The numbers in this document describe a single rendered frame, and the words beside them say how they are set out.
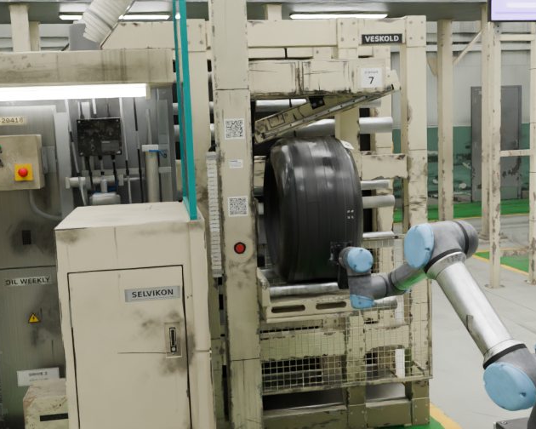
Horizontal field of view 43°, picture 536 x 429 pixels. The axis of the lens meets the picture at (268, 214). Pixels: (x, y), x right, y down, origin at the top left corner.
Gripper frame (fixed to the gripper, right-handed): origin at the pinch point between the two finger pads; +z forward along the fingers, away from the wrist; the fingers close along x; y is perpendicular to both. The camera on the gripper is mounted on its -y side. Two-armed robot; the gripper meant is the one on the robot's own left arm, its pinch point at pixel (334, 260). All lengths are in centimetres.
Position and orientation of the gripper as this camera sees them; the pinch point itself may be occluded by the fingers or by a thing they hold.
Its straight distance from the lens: 249.9
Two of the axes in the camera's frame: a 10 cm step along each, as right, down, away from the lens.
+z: -1.5, 0.1, 9.9
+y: -0.6, -10.0, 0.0
